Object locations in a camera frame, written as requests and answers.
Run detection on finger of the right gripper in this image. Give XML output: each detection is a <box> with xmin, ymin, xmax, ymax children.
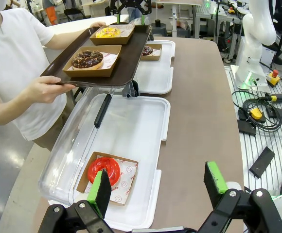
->
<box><xmin>132</xmin><ymin>0</ymin><xmax>153</xmax><ymax>26</ymax></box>
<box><xmin>110</xmin><ymin>0</ymin><xmax>132</xmax><ymax>25</ymax></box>

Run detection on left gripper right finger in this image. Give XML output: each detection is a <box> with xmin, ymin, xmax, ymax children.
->
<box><xmin>196</xmin><ymin>161</ymin><xmax>282</xmax><ymax>233</ymax></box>

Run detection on yellow red emergency stop button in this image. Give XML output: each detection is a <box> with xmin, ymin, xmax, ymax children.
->
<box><xmin>266</xmin><ymin>69</ymin><xmax>282</xmax><ymax>87</ymax></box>

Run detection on dark brown serving tray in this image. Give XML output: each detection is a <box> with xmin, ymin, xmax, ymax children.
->
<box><xmin>40</xmin><ymin>24</ymin><xmax>153</xmax><ymax>88</ymax></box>

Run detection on black yellow enabling handle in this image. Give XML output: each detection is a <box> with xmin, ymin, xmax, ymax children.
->
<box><xmin>259</xmin><ymin>92</ymin><xmax>282</xmax><ymax>103</ymax></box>

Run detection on yellow glazed donut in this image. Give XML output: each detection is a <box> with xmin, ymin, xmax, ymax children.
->
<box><xmin>89</xmin><ymin>23</ymin><xmax>136</xmax><ymax>46</ymax></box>

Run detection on black hinge knob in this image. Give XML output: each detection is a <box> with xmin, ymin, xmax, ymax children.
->
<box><xmin>121</xmin><ymin>80</ymin><xmax>140</xmax><ymax>99</ymax></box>

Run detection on bystander in orange trousers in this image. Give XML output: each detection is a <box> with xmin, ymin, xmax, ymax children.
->
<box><xmin>44</xmin><ymin>0</ymin><xmax>58</xmax><ymax>26</ymax></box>

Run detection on aluminium frame table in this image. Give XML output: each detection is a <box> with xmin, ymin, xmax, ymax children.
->
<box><xmin>193</xmin><ymin>0</ymin><xmax>244</xmax><ymax>61</ymax></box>

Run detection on person's left forearm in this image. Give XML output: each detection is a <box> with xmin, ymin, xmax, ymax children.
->
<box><xmin>42</xmin><ymin>25</ymin><xmax>94</xmax><ymax>50</ymax></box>

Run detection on red glazed donut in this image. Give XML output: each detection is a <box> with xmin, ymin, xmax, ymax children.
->
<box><xmin>76</xmin><ymin>151</ymin><xmax>139</xmax><ymax>207</ymax></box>

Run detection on clear display lid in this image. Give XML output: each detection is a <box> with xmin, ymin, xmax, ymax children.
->
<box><xmin>37</xmin><ymin>86</ymin><xmax>119</xmax><ymax>207</ymax></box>

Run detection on glossy red donut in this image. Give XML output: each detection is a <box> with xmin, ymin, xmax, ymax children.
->
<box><xmin>87</xmin><ymin>157</ymin><xmax>121</xmax><ymax>187</ymax></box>

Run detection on coiled black cable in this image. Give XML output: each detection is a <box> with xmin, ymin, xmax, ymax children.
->
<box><xmin>232</xmin><ymin>89</ymin><xmax>282</xmax><ymax>133</ymax></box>

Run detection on black folding chair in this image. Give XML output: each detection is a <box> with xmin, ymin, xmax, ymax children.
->
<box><xmin>63</xmin><ymin>8</ymin><xmax>86</xmax><ymax>23</ymax></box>

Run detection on chocolate donut with nuts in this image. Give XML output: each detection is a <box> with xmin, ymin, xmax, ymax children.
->
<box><xmin>71</xmin><ymin>50</ymin><xmax>105</xmax><ymax>70</ymax></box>

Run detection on slotted aluminium base plate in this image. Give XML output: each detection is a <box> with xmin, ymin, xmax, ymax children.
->
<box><xmin>225</xmin><ymin>65</ymin><xmax>282</xmax><ymax>195</ymax></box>

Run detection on white display tray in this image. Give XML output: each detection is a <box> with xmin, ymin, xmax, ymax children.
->
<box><xmin>48</xmin><ymin>94</ymin><xmax>171</xmax><ymax>233</ymax></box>
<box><xmin>135</xmin><ymin>39</ymin><xmax>176</xmax><ymax>95</ymax></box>

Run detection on yellow sprinkled donut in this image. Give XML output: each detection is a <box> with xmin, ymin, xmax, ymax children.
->
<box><xmin>95</xmin><ymin>27</ymin><xmax>122</xmax><ymax>38</ymax></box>

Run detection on grey round stool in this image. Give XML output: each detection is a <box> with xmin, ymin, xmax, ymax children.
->
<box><xmin>150</xmin><ymin>18</ymin><xmax>168</xmax><ymax>37</ymax></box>

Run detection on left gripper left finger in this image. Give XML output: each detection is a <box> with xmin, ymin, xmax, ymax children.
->
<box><xmin>37</xmin><ymin>168</ymin><xmax>115</xmax><ymax>233</ymax></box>

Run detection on small black plate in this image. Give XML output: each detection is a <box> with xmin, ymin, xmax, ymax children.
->
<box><xmin>237</xmin><ymin>119</ymin><xmax>257</xmax><ymax>136</ymax></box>

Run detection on long black plate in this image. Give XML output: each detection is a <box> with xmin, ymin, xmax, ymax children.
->
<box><xmin>249</xmin><ymin>146</ymin><xmax>276</xmax><ymax>180</ymax></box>

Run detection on chocolate donut rainbow sprinkles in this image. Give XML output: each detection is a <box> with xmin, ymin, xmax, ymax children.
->
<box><xmin>142</xmin><ymin>45</ymin><xmax>154</xmax><ymax>56</ymax></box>

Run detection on person's right hand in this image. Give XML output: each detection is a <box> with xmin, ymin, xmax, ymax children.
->
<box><xmin>25</xmin><ymin>75</ymin><xmax>76</xmax><ymax>104</ymax></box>

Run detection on chocolate sprinkled donut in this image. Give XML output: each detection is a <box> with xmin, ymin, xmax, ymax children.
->
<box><xmin>140</xmin><ymin>43</ymin><xmax>163</xmax><ymax>61</ymax></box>

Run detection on black lid handle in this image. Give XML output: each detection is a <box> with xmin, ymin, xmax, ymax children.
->
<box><xmin>93</xmin><ymin>93</ymin><xmax>113</xmax><ymax>129</ymax></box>

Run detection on yellow black pendant device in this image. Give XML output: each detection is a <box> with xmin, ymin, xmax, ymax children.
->
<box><xmin>249</xmin><ymin>107</ymin><xmax>267</xmax><ymax>123</ymax></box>

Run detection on person in white shirt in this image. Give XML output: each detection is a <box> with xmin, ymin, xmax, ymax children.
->
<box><xmin>0</xmin><ymin>7</ymin><xmax>69</xmax><ymax>151</ymax></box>

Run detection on white table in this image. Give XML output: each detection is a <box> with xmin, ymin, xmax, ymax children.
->
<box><xmin>43</xmin><ymin>14</ymin><xmax>129</xmax><ymax>37</ymax></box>

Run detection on person's right forearm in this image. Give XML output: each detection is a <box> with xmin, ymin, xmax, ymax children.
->
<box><xmin>0</xmin><ymin>96</ymin><xmax>38</xmax><ymax>126</ymax></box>

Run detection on printed paper under red donut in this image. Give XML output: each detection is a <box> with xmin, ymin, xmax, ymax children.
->
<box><xmin>85</xmin><ymin>155</ymin><xmax>138</xmax><ymax>203</ymax></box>

